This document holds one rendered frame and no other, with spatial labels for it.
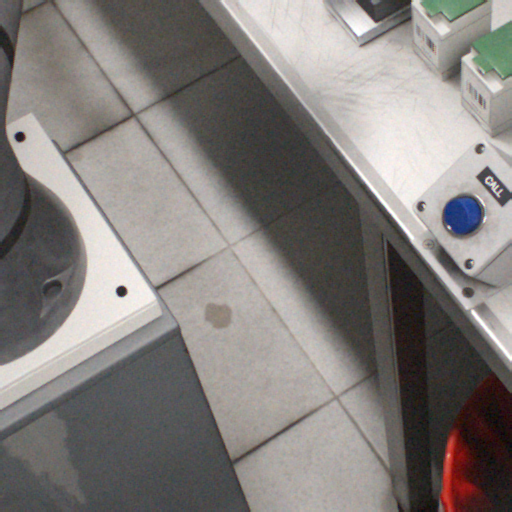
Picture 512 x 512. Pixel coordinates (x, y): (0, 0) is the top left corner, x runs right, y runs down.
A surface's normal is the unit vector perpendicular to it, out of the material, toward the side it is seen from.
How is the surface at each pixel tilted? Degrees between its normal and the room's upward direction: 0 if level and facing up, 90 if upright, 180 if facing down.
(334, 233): 0
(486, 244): 30
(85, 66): 0
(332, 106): 0
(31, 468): 90
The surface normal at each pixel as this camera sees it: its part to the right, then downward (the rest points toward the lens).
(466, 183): -0.49, -0.18
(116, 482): 0.54, 0.70
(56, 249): 0.92, -0.07
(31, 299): 0.70, 0.35
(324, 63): -0.08, -0.50
